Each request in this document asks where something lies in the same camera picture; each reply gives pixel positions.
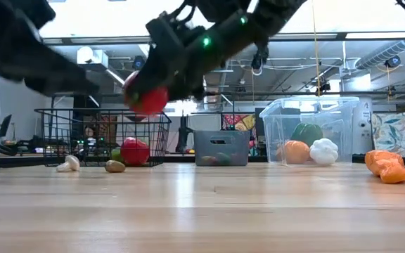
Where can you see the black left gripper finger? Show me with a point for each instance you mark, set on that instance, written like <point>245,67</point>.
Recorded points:
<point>72,84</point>

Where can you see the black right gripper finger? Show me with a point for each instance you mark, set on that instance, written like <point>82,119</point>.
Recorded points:
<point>188,89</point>
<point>141,89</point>

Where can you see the red round tomato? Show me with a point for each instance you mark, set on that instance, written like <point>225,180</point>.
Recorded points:
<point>151,102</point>

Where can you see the red bell pepper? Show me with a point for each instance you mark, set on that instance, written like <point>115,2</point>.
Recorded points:
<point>134,152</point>

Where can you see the green lime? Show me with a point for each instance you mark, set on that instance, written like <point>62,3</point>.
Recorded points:
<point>115,155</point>

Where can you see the small yellow pepper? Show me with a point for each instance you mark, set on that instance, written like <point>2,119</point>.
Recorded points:
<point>209,160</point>

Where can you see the small green pepper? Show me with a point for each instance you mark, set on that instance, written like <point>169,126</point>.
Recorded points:
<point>224,158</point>

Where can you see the white mushroom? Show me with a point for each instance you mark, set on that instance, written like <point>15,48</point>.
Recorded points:
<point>71,162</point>

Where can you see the small brown potato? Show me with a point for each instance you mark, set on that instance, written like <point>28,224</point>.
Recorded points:
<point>115,166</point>

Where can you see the smooth orange round vegetable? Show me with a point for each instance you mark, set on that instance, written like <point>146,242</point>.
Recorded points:
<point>294,152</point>

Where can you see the green bell pepper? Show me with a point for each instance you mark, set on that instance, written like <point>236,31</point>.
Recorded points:
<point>308,133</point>

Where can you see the white garlic bulb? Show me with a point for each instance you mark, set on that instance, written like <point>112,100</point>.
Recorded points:
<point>323,152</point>

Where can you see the long orange pepper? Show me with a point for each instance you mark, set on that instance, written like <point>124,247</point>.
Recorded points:
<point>387,168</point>

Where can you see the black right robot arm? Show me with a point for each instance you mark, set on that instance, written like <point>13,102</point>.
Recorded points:
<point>265,14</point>

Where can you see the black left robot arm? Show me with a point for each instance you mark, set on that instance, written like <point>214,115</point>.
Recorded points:
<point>5,17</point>

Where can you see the white ceiling air unit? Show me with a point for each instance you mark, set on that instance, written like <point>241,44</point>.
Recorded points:
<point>97,58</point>

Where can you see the person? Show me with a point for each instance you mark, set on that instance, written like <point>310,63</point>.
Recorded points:
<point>89,131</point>

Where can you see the colourful abstract poster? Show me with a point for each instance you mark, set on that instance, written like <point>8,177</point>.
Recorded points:
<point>239,123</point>

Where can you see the black tilted monitor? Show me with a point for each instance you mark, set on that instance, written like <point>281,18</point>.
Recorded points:
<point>5,124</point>

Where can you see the grey plastic bin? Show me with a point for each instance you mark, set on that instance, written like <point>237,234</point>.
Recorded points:
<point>237,147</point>

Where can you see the black overhead crossbar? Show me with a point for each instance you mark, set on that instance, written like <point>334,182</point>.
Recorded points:
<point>329,35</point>

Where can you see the clear plastic bin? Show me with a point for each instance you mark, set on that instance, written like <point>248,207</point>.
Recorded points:
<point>346,116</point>

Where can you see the white cabinet machine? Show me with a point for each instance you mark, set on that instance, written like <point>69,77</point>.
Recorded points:
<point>362,133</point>

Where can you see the spiral metal air duct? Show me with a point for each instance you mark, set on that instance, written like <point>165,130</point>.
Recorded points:
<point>382,54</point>

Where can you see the leaf patterned wall panel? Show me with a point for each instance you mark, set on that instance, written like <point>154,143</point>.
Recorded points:
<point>392,133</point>

